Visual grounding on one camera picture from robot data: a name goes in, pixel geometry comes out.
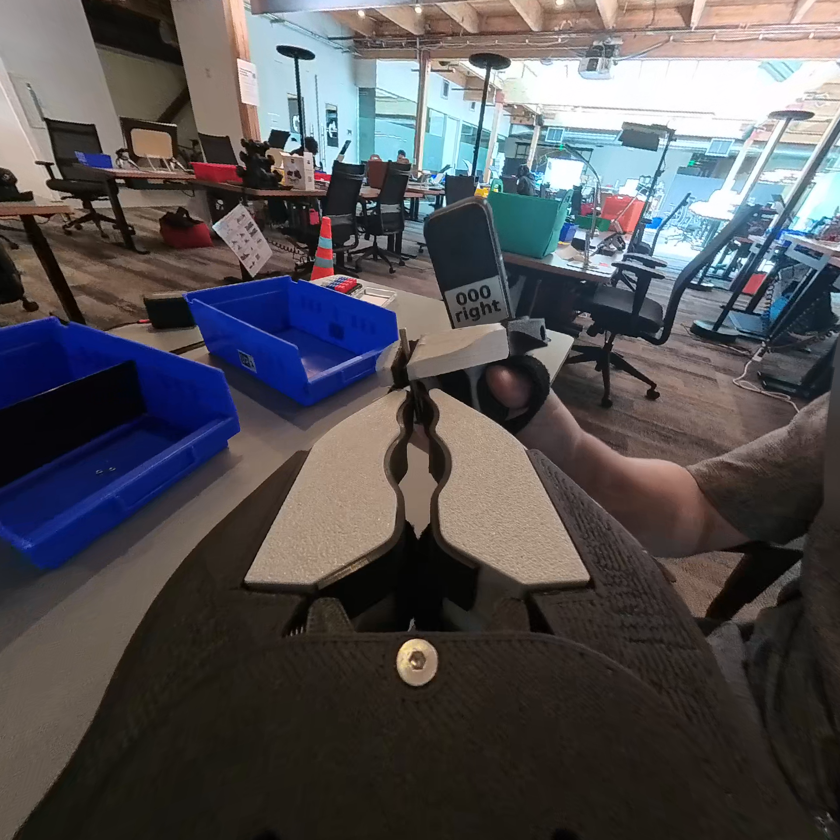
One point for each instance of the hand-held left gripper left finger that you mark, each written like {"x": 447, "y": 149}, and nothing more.
{"x": 328, "y": 512}

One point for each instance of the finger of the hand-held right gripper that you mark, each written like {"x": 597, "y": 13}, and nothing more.
{"x": 392, "y": 367}
{"x": 459, "y": 354}

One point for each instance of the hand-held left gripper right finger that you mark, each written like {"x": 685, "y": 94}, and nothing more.
{"x": 512, "y": 518}

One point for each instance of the blue plastic bin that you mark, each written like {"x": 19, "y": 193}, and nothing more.
{"x": 262, "y": 367}

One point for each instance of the blue bin with black divider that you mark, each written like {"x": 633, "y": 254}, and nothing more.
{"x": 131, "y": 499}

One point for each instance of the person's right forearm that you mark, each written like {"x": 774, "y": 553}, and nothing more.
{"x": 643, "y": 499}

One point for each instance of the person's right hand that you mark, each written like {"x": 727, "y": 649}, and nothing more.
{"x": 558, "y": 433}

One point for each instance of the black office chair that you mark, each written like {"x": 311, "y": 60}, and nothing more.
{"x": 72, "y": 151}
{"x": 216, "y": 148}
{"x": 341, "y": 203}
{"x": 387, "y": 203}
{"x": 630, "y": 308}
{"x": 459, "y": 189}

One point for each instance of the green fabric tub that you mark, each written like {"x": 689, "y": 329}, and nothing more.
{"x": 525, "y": 223}

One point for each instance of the white flat box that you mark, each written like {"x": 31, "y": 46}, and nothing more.
{"x": 377, "y": 295}

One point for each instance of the orange traffic cone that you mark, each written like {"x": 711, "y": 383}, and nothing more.
{"x": 323, "y": 253}

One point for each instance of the gooseneck lamp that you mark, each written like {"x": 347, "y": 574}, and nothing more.
{"x": 594, "y": 197}

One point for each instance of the red crate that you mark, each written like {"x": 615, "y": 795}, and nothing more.
{"x": 623, "y": 213}

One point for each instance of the white product box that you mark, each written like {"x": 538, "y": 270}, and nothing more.
{"x": 298, "y": 170}

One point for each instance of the black floor lamp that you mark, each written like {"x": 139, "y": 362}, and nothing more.
{"x": 489, "y": 62}
{"x": 791, "y": 117}
{"x": 295, "y": 52}

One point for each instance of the white printed paper sign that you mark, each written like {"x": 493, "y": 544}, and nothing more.
{"x": 243, "y": 239}

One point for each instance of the long wooden desk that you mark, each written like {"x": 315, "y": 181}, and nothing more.
{"x": 275, "y": 192}

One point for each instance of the black light panel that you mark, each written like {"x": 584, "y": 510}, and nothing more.
{"x": 646, "y": 136}

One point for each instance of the black lumpy figure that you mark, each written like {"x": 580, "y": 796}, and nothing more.
{"x": 257, "y": 167}

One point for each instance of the black charger box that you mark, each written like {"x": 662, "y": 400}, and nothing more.
{"x": 167, "y": 310}

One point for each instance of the ceiling projector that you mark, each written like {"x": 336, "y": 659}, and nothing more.
{"x": 597, "y": 62}

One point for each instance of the red object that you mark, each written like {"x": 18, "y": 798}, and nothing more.
{"x": 186, "y": 233}

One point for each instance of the red plastic tray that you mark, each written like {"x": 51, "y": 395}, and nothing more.
{"x": 216, "y": 172}

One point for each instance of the black bin divider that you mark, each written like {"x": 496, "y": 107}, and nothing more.
{"x": 65, "y": 420}

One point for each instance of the person's grey shirt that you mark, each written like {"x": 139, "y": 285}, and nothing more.
{"x": 787, "y": 472}

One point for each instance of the white laptop stand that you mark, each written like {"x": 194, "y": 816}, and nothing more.
{"x": 151, "y": 164}

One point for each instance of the black panel with beige board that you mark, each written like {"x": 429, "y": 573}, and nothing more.
{"x": 154, "y": 141}

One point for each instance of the small blue box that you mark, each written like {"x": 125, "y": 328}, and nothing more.
{"x": 95, "y": 159}

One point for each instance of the white wall notice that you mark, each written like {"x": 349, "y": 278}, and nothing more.
{"x": 247, "y": 82}

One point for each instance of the desk with black frame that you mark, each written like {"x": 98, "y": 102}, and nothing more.
{"x": 787, "y": 262}

